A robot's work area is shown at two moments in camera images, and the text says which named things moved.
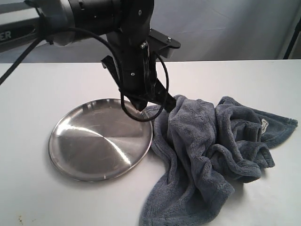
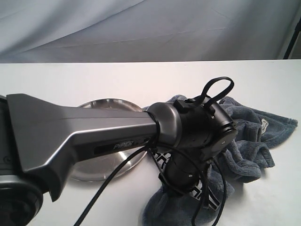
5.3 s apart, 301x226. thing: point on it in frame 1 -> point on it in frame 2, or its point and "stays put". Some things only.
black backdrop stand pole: (297, 31) stays put
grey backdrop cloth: (208, 30) stays put
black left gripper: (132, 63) -> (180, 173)
